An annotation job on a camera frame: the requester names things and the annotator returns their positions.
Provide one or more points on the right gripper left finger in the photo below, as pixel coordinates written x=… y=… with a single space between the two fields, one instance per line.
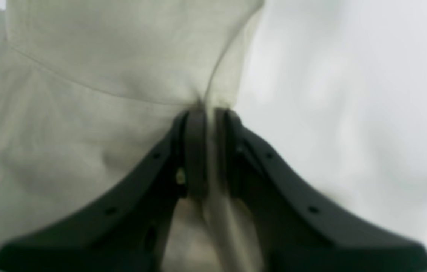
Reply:
x=125 y=229

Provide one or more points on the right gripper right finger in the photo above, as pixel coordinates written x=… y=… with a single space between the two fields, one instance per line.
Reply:
x=298 y=228

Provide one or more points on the beige T-shirt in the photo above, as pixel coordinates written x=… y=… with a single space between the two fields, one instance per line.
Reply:
x=87 y=87

